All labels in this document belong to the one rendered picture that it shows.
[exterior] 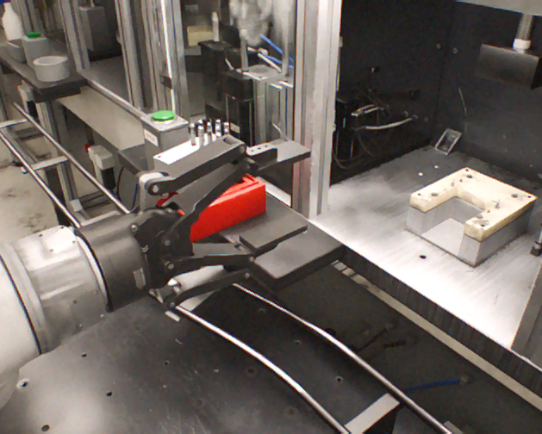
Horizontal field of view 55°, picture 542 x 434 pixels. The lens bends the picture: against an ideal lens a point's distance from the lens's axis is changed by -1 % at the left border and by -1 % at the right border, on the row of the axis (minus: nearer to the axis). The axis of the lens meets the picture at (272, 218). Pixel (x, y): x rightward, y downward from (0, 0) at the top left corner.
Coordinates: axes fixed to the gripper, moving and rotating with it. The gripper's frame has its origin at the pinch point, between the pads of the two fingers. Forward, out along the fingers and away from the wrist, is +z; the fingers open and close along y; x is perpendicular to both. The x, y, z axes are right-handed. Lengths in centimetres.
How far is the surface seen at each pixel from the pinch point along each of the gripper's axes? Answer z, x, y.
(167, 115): 11.2, 45.7, -8.6
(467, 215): 39.9, 0.5, -18.9
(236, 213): 11.2, 25.0, -19.1
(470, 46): 64, 21, 0
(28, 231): 6, 195, -112
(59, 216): -2, 88, -46
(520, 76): 39.4, -2.5, 5.1
